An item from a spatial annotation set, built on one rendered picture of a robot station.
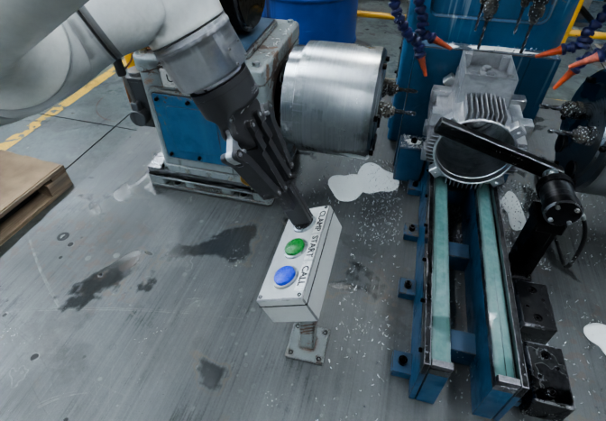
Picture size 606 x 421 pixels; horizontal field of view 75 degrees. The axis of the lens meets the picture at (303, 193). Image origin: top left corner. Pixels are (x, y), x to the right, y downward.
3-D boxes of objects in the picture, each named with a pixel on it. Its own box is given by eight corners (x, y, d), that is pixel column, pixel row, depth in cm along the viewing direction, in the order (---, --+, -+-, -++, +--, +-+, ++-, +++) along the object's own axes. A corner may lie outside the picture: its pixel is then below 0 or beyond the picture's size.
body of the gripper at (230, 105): (227, 84, 41) (269, 154, 46) (254, 51, 47) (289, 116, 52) (176, 104, 45) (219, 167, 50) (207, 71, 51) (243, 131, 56)
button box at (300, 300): (304, 232, 66) (289, 209, 63) (343, 226, 62) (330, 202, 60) (272, 324, 54) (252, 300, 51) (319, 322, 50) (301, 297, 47)
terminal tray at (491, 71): (453, 80, 91) (461, 50, 87) (501, 86, 89) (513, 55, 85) (454, 105, 83) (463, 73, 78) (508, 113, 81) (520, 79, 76)
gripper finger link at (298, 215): (290, 183, 54) (289, 187, 54) (312, 219, 58) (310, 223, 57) (272, 187, 56) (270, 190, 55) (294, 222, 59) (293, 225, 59)
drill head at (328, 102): (262, 108, 113) (255, 17, 96) (391, 125, 106) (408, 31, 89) (229, 160, 95) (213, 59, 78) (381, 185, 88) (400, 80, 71)
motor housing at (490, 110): (421, 133, 103) (437, 62, 90) (499, 144, 99) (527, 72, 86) (417, 181, 88) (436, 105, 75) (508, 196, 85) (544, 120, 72)
